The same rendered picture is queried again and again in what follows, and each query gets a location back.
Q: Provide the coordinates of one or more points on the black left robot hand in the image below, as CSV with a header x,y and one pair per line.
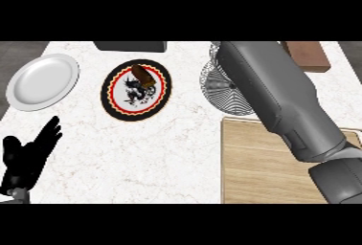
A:
x,y
26,158

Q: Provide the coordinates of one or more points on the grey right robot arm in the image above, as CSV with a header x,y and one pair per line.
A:
x,y
288,105

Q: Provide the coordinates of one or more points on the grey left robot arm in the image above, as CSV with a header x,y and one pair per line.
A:
x,y
19,195

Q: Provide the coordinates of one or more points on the black red patterned round tray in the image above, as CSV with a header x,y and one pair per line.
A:
x,y
137,90

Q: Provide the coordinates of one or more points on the white round plate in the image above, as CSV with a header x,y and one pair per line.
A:
x,y
42,82

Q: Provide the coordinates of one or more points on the dark grey flat appliance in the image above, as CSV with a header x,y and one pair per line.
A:
x,y
131,46

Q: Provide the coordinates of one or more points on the pale wooden cutting board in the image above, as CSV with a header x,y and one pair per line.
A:
x,y
264,166

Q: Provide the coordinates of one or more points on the brown wooden block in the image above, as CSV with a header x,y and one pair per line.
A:
x,y
310,55

